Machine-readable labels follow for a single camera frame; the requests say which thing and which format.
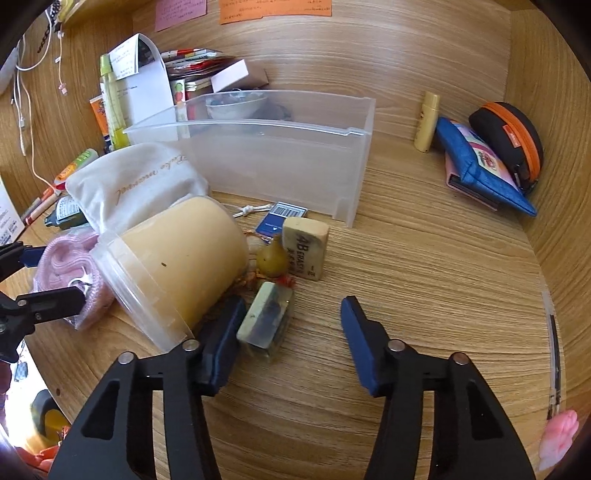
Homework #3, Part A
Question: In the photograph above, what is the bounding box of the pink braided rope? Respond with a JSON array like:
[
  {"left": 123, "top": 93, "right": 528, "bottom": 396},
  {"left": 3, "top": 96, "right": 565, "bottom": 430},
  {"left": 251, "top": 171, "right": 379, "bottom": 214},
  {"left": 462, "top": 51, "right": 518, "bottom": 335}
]
[{"left": 32, "top": 228, "right": 116, "bottom": 331}]

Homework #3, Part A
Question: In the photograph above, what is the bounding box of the dark green glass bottle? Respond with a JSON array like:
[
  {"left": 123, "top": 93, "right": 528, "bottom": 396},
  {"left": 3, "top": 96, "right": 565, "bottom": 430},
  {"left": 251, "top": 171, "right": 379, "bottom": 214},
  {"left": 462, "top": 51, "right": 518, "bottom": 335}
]
[{"left": 44, "top": 196, "right": 87, "bottom": 230}]

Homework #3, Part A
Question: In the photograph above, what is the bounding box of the white drawstring cloth pouch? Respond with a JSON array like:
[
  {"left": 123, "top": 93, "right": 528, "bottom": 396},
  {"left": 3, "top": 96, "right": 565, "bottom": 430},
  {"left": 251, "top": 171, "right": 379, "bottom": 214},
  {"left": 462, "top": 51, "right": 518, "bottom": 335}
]
[{"left": 66, "top": 142, "right": 209, "bottom": 234}]

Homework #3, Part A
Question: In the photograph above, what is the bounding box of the beige cream plastic tub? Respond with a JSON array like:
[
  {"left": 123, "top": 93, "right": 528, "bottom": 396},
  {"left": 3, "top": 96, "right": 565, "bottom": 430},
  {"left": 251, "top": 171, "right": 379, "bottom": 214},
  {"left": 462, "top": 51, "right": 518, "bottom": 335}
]
[{"left": 91, "top": 197, "right": 249, "bottom": 352}]

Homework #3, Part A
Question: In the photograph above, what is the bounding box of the red white marker pen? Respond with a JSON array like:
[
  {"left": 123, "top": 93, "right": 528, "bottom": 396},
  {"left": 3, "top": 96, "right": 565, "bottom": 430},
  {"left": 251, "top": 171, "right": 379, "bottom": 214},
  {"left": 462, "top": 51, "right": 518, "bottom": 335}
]
[{"left": 21, "top": 182, "right": 65, "bottom": 226}]

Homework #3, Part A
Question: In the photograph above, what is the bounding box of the pink paw toy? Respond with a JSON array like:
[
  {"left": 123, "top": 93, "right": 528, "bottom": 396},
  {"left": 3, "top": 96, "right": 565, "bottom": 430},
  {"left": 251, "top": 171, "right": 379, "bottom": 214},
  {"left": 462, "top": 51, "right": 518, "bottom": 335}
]
[{"left": 538, "top": 409, "right": 579, "bottom": 471}]

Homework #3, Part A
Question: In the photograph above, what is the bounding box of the orange green glue bottle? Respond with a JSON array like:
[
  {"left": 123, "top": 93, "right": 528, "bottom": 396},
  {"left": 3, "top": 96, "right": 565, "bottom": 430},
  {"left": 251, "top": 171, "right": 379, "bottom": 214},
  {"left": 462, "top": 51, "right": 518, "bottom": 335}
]
[{"left": 53, "top": 148, "right": 99, "bottom": 189}]

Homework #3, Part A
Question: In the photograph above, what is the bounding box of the yellow spray bottle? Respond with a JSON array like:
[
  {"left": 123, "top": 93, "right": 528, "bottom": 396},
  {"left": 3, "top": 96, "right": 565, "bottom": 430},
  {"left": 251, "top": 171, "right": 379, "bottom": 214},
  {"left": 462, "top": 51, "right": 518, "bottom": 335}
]
[{"left": 99, "top": 54, "right": 129, "bottom": 150}]

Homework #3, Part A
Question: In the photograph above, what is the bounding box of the orange tube behind bottle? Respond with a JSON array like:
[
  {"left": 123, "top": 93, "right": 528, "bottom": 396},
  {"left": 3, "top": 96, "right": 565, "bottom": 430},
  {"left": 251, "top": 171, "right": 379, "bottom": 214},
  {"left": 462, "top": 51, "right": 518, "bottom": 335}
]
[{"left": 89, "top": 95, "right": 109, "bottom": 138}]

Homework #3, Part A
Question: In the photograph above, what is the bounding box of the wrapped used eraser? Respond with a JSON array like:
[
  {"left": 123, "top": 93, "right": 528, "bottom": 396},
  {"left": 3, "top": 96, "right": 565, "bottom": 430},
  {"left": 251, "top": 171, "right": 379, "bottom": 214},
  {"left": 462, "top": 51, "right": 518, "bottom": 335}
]
[{"left": 236, "top": 281, "right": 294, "bottom": 358}]

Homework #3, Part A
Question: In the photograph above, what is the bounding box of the white paper stand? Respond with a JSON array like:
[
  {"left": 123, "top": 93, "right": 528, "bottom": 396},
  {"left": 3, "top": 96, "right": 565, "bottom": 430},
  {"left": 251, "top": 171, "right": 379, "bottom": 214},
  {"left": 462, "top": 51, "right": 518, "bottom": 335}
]
[{"left": 108, "top": 33, "right": 174, "bottom": 127}]

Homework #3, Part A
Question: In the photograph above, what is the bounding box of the small yellow gourd charm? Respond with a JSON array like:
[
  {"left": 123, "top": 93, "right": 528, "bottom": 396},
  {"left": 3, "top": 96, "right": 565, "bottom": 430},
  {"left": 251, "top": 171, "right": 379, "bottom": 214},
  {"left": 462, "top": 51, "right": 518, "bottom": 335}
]
[{"left": 256, "top": 236, "right": 290, "bottom": 278}]

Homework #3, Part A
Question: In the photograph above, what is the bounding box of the stack of books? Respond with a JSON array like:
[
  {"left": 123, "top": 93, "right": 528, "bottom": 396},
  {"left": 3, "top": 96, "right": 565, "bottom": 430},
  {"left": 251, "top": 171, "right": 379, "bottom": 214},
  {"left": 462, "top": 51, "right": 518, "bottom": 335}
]
[{"left": 160, "top": 48, "right": 238, "bottom": 121}]

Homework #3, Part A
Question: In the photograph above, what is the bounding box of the blue staples box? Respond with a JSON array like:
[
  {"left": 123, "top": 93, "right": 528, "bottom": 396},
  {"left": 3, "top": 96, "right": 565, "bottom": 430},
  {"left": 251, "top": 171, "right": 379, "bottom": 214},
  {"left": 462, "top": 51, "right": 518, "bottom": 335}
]
[{"left": 254, "top": 202, "right": 308, "bottom": 241}]

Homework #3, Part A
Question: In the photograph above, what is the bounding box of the pink notebook under pouch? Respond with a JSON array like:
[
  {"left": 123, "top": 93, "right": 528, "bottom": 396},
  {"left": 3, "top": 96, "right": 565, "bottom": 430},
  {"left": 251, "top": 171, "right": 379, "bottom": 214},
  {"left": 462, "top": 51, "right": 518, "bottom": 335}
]
[{"left": 444, "top": 153, "right": 499, "bottom": 211}]

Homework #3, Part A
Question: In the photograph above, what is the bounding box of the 4B eraser block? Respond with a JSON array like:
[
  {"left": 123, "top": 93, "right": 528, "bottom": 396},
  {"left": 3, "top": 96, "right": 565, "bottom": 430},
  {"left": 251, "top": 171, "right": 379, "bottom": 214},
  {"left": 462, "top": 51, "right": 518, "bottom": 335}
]
[{"left": 281, "top": 217, "right": 329, "bottom": 281}]

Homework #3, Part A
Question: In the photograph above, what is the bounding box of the clear bowl with clips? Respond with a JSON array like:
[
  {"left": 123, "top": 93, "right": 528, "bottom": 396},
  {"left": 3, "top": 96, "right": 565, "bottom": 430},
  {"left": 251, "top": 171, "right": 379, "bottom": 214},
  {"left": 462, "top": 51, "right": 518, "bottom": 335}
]
[{"left": 205, "top": 91, "right": 269, "bottom": 120}]

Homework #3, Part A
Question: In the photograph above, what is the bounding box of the blue patchwork pouch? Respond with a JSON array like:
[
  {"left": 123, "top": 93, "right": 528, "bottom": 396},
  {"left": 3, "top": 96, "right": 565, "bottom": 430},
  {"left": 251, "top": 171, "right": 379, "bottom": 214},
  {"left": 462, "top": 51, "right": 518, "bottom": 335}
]
[{"left": 436, "top": 116, "right": 537, "bottom": 217}]

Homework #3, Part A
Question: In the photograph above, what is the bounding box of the pink sticky note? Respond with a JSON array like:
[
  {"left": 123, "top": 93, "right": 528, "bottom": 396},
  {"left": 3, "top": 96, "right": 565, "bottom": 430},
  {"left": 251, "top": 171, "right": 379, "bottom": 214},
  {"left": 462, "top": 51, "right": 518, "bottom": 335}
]
[{"left": 154, "top": 0, "right": 207, "bottom": 32}]

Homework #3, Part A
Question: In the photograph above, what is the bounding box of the small white cardboard box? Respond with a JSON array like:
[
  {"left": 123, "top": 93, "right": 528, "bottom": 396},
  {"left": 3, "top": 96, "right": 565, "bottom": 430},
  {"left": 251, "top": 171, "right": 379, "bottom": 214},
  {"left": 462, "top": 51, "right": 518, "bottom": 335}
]
[{"left": 211, "top": 59, "right": 269, "bottom": 93}]

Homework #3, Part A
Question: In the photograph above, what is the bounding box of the yellow lotion tube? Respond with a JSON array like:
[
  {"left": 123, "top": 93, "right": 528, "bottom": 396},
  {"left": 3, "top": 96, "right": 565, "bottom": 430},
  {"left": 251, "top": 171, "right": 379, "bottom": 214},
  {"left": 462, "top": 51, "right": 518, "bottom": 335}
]
[{"left": 414, "top": 91, "right": 441, "bottom": 153}]

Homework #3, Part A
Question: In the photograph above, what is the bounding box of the black orange zipper case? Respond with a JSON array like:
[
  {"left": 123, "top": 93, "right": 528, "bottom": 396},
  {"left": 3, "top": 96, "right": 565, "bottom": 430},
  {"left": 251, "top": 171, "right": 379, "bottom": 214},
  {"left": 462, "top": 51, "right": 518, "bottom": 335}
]
[{"left": 469, "top": 102, "right": 544, "bottom": 195}]

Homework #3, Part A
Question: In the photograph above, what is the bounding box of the clear plastic storage bin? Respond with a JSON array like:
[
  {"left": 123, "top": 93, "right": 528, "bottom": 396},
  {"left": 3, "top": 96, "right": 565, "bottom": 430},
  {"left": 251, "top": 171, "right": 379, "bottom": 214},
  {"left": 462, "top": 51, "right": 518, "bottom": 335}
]
[{"left": 126, "top": 90, "right": 376, "bottom": 226}]

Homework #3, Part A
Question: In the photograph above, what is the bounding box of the orange sticky note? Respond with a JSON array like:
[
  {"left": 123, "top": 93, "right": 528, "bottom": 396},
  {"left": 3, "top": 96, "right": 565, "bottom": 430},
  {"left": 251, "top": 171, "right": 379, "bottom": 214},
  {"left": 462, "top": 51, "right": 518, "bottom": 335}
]
[{"left": 218, "top": 0, "right": 332, "bottom": 25}]

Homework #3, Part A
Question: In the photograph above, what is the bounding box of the white charging cable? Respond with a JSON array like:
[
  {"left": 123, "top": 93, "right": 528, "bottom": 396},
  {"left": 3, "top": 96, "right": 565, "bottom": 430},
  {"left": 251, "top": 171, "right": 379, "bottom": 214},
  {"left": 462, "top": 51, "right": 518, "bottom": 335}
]
[{"left": 9, "top": 8, "right": 67, "bottom": 190}]

